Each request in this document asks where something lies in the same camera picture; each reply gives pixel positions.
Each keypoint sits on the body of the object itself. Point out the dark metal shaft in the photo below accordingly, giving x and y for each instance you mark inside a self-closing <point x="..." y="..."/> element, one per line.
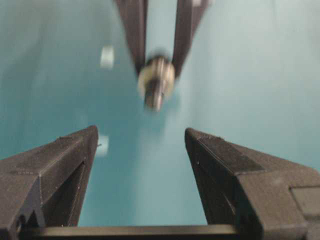
<point x="160" y="72"/>

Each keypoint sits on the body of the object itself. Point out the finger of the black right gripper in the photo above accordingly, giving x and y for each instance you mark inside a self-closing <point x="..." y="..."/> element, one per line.
<point x="189" y="14"/>
<point x="133" y="14"/>

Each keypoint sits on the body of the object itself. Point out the teal table cloth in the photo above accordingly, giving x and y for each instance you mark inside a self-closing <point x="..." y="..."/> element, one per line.
<point x="252" y="77"/>

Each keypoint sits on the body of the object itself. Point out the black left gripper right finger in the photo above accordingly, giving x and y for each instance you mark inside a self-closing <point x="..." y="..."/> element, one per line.
<point x="263" y="196"/>

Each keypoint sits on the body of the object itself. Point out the left white tape marker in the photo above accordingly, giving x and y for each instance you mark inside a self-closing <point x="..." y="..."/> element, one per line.
<point x="102" y="146"/>

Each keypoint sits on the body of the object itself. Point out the centre white tape marker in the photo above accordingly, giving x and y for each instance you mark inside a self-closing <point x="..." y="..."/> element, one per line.
<point x="107" y="57"/>

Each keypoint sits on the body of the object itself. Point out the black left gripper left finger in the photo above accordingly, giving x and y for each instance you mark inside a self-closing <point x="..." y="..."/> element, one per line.
<point x="45" y="186"/>

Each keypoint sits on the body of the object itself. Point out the white tape marker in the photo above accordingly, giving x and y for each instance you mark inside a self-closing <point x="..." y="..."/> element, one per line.
<point x="102" y="146"/>
<point x="107" y="57"/>

